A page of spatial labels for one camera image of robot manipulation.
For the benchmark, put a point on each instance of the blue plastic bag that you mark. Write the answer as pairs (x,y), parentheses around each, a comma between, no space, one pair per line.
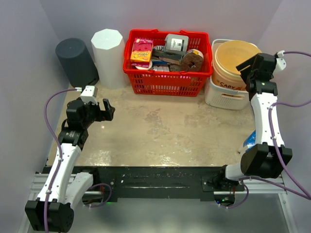
(250,140)

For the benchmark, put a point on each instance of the white perforated storage basket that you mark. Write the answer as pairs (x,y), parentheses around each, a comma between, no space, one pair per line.
(220,97)

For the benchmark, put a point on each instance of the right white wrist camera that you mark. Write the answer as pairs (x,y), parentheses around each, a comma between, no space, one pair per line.
(280,61)

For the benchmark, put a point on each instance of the grey white device box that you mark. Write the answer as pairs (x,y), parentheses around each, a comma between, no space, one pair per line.
(175,43)

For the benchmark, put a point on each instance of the pink yellow snack box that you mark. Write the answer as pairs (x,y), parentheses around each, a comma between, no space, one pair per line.
(141,50)

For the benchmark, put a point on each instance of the red plastic shopping basket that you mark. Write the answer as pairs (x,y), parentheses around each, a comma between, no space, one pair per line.
(187,84)

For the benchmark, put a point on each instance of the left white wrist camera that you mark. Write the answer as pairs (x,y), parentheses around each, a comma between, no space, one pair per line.
(88,94)

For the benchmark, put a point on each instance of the orange translucent bucket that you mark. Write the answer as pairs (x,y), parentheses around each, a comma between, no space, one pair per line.
(228,55)

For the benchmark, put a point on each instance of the white octagonal bin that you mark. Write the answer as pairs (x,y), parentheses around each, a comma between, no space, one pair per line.
(108,47)

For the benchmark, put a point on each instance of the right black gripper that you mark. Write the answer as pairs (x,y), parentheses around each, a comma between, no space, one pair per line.
(251,67)

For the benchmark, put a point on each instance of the dark blue bucket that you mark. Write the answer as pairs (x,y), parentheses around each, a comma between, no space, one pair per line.
(77,62)

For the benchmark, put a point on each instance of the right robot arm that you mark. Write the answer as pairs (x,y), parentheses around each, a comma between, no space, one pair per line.
(263,159)

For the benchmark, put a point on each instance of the dark flat box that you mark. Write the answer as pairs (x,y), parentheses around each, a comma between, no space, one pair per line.
(168,57)

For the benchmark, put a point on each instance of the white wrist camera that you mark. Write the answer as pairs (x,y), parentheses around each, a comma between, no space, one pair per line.
(88,94)
(280,61)

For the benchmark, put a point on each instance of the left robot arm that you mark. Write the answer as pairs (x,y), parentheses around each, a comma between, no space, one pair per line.
(53,209)

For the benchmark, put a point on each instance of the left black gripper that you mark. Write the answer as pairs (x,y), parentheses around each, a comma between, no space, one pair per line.
(104,114)

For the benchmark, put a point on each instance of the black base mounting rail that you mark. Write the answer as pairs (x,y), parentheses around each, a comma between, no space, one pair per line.
(154,182)

